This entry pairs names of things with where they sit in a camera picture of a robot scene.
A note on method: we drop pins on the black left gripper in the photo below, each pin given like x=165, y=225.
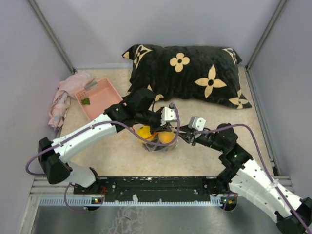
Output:
x=158, y=127

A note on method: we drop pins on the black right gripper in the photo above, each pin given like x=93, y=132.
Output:
x=187, y=135

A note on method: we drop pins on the yellow lemon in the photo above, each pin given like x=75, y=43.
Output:
x=145, y=133

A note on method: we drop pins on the orange peach fruit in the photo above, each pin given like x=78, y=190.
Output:
x=166, y=137

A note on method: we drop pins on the clear zip bag orange zipper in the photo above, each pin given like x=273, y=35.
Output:
x=157, y=148

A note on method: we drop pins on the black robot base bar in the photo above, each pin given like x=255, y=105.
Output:
x=159, y=188

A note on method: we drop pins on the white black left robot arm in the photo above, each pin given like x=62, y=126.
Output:
x=56, y=155

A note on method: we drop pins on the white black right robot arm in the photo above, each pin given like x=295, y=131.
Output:
x=243, y=176

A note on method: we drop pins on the pink plastic basket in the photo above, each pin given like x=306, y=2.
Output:
x=102, y=95

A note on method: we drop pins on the green loose leaf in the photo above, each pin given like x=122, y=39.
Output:
x=85, y=101

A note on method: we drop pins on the black pillow cream flowers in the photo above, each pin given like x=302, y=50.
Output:
x=206, y=73

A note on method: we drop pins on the pink cloth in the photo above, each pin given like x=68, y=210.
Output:
x=62, y=100

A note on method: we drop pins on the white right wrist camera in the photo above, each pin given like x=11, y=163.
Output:
x=197, y=123

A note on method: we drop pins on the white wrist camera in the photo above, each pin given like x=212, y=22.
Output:
x=168, y=115
x=197, y=123

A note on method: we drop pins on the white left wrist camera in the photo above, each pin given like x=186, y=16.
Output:
x=168, y=115

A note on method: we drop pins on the aluminium frame rail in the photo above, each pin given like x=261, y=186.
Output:
x=41, y=186

